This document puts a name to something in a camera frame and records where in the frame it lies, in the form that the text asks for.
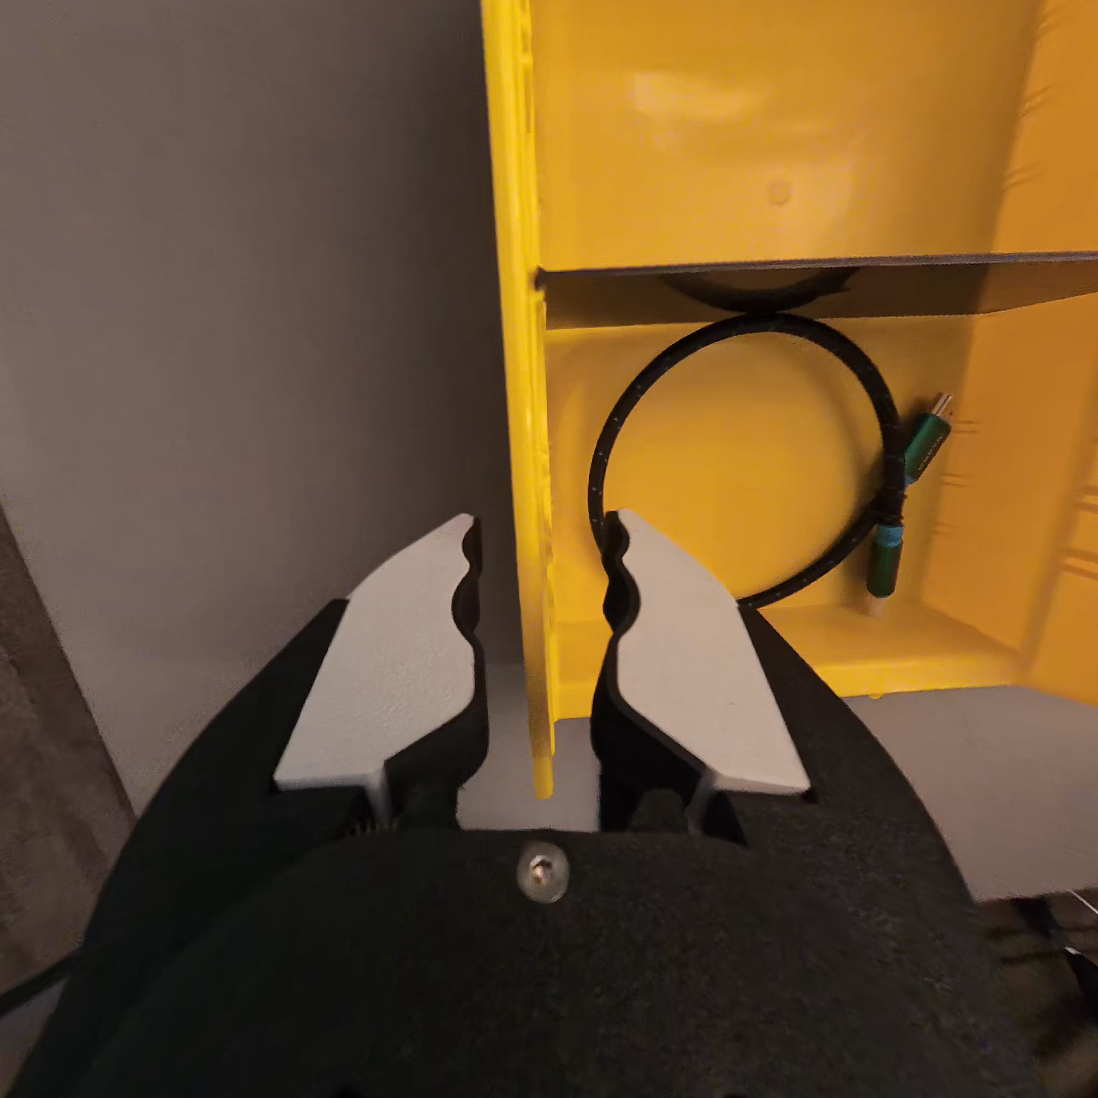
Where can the black bin divider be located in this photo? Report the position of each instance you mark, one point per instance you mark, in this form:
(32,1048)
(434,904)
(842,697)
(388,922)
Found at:
(944,292)

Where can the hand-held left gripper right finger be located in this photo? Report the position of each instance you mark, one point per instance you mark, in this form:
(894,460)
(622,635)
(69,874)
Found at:
(694,678)

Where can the yellow plastic bin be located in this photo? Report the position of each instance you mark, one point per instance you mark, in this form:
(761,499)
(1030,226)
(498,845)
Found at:
(771,129)

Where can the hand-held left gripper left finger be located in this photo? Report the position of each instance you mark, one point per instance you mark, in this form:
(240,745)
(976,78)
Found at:
(385,670)

